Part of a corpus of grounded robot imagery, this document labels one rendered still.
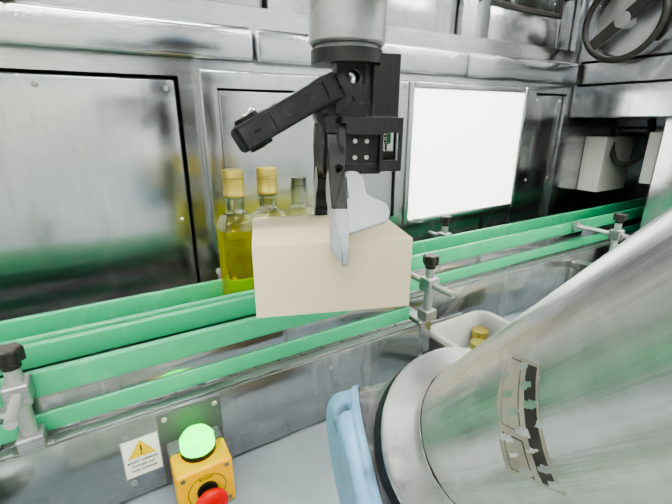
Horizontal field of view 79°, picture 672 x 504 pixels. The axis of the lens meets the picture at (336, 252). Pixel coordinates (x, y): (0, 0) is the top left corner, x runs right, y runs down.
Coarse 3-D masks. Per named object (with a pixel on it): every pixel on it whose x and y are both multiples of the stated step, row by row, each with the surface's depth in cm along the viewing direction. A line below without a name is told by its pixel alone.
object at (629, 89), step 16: (592, 0) 118; (608, 0) 117; (592, 16) 119; (592, 32) 120; (656, 48) 107; (592, 64) 121; (608, 64) 117; (624, 64) 114; (640, 64) 111; (656, 64) 108; (592, 80) 122; (608, 80) 118; (624, 80) 115; (640, 80) 111; (656, 80) 109; (576, 96) 126; (592, 96) 122; (608, 96) 119; (624, 96) 115; (640, 96) 112; (656, 96) 109; (576, 112) 127; (592, 112) 123; (608, 112) 119; (624, 112) 116; (640, 112) 112; (656, 112) 109
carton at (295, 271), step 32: (256, 224) 46; (288, 224) 46; (320, 224) 46; (384, 224) 46; (256, 256) 39; (288, 256) 39; (320, 256) 40; (352, 256) 40; (384, 256) 41; (256, 288) 40; (288, 288) 40; (320, 288) 41; (352, 288) 42; (384, 288) 42
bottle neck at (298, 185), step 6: (294, 180) 70; (300, 180) 70; (306, 180) 71; (294, 186) 70; (300, 186) 70; (306, 186) 71; (294, 192) 70; (300, 192) 70; (306, 192) 71; (294, 198) 71; (300, 198) 71; (306, 198) 72; (294, 204) 71; (300, 204) 71; (306, 204) 72
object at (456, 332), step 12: (480, 312) 88; (444, 324) 83; (456, 324) 85; (468, 324) 87; (480, 324) 88; (492, 324) 86; (504, 324) 84; (432, 336) 79; (444, 336) 83; (456, 336) 85; (468, 336) 87
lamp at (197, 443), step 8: (200, 424) 54; (184, 432) 53; (192, 432) 52; (200, 432) 52; (208, 432) 53; (184, 440) 52; (192, 440) 51; (200, 440) 52; (208, 440) 52; (184, 448) 51; (192, 448) 51; (200, 448) 51; (208, 448) 52; (184, 456) 52; (192, 456) 51; (200, 456) 51; (208, 456) 52
